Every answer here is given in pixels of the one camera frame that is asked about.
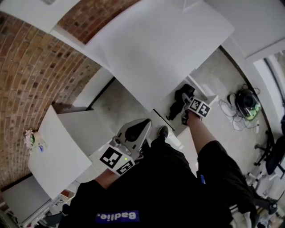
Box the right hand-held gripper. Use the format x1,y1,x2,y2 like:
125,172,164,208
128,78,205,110
181,93,211,126

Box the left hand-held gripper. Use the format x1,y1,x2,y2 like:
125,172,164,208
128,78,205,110
92,118,153,177

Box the black garment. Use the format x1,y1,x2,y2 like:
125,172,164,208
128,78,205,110
166,84,195,121

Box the person's left forearm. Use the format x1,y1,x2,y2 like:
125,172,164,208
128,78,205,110
96,167,121,190

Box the person's right forearm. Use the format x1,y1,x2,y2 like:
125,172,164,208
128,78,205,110
186,110,218,156

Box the person's black shoe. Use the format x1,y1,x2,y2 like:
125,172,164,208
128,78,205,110
157,125,169,140

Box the person's black trousers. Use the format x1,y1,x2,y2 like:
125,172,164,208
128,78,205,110
142,133,192,179

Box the black and green bag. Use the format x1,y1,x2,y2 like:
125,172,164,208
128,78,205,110
235,88,261,121

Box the person's black shirt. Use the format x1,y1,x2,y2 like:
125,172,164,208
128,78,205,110
58,139,257,228

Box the white side table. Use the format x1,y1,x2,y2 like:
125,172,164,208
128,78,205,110
27,104,93,200

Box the black framed window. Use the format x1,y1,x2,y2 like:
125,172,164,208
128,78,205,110
263,50,285,103

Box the black office chair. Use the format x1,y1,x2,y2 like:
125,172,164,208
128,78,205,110
254,130,285,177

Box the flower pot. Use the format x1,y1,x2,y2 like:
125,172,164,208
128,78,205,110
23,128,48,155

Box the white low cabinet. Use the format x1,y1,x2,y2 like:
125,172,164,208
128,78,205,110
0,175,55,226

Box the tangle of cables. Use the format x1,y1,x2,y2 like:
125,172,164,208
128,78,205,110
218,83,261,132

